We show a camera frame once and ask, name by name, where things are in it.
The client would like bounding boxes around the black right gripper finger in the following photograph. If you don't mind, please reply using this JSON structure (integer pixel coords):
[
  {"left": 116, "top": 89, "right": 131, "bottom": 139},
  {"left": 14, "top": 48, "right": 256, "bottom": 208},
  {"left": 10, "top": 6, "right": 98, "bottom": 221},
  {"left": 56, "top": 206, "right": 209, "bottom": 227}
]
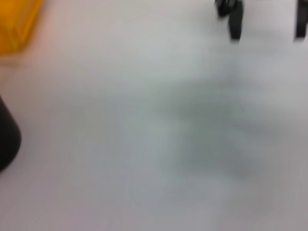
[
  {"left": 295, "top": 0, "right": 308, "bottom": 39},
  {"left": 215, "top": 0, "right": 243, "bottom": 41}
]

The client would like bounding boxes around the black mesh pen holder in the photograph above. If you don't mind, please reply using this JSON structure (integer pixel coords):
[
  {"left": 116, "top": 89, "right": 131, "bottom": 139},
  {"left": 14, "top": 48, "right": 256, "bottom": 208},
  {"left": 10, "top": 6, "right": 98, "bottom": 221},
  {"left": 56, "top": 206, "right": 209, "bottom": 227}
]
[{"left": 0, "top": 95, "right": 22, "bottom": 173}]

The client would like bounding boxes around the yellow plastic bin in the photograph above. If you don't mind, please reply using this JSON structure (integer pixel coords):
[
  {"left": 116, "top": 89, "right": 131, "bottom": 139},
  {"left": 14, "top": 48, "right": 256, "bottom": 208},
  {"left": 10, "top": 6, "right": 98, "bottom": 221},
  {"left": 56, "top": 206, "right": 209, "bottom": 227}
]
[{"left": 0, "top": 0, "right": 43, "bottom": 55}]

